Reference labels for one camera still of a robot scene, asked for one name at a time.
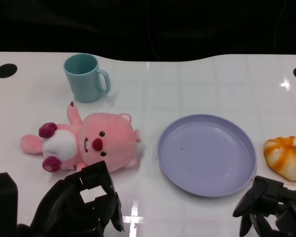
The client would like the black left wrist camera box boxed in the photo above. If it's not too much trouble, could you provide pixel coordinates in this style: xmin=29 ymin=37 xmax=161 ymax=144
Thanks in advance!
xmin=0 ymin=172 xmax=18 ymax=233

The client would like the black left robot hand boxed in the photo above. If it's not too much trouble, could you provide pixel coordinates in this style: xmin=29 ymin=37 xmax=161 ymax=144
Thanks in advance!
xmin=17 ymin=160 xmax=125 ymax=237

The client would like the teal plastic mug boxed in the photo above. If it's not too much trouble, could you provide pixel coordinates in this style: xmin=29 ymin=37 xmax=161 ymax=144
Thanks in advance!
xmin=63 ymin=53 xmax=111 ymax=103

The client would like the orange and white bread toy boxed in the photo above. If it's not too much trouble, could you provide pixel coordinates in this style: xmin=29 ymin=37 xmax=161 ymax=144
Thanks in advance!
xmin=263 ymin=135 xmax=296 ymax=183

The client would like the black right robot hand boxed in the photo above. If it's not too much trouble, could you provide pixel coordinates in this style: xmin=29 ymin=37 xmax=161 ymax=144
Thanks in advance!
xmin=233 ymin=175 xmax=296 ymax=237

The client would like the pink plush beaver doll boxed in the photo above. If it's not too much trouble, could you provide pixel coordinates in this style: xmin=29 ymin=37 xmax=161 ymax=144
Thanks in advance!
xmin=20 ymin=101 xmax=142 ymax=173

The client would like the lavender plastic plate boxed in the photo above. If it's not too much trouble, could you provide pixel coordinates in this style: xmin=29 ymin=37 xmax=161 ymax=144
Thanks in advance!
xmin=156 ymin=114 xmax=258 ymax=198

